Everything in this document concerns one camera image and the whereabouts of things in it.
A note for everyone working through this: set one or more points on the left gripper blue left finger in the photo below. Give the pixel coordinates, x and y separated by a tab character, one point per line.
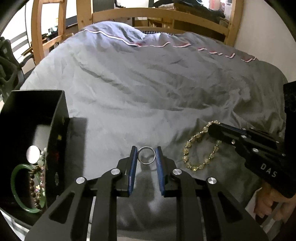
132	170

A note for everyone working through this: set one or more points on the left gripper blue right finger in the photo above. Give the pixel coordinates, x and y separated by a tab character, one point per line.
160	169

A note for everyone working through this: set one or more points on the wooden bunk bed frame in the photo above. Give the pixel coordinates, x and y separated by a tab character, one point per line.
165	20

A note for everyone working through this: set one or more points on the round silver box magnet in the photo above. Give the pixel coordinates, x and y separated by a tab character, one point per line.
33	154

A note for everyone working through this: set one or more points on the grey duvet cover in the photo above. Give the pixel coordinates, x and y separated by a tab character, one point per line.
155	90

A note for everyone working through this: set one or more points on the black office chair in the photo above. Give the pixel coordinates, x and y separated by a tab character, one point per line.
12	77

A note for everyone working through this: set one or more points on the white striped bed sheet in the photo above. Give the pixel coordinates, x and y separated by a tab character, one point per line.
10	227

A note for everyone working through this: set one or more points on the black clothes pile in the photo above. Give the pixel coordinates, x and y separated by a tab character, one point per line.
191	7

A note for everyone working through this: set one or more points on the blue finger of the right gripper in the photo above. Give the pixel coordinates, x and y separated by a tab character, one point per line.
226	133

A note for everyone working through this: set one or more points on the wooden ladder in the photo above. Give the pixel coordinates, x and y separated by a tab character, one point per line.
48	27

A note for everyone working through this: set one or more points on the black jewelry box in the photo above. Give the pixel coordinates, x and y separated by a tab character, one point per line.
34	126

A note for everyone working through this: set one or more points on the person's right hand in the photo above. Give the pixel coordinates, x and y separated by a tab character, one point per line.
265	199

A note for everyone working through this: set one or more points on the green jade bangle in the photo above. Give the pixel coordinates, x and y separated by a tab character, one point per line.
28	187

